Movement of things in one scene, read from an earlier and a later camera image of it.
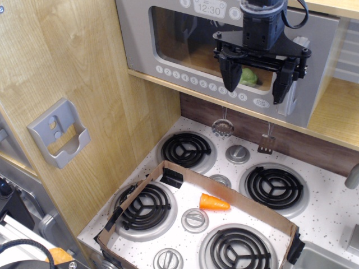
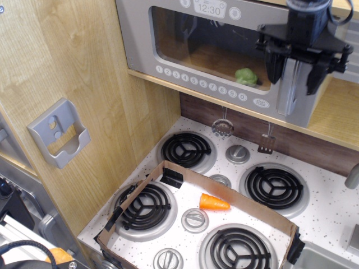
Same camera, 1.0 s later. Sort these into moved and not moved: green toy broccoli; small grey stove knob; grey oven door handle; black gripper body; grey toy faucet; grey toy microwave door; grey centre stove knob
Moved: black gripper body
Not moved: grey centre stove knob; grey oven door handle; green toy broccoli; grey toy microwave door; small grey stove knob; grey toy faucet
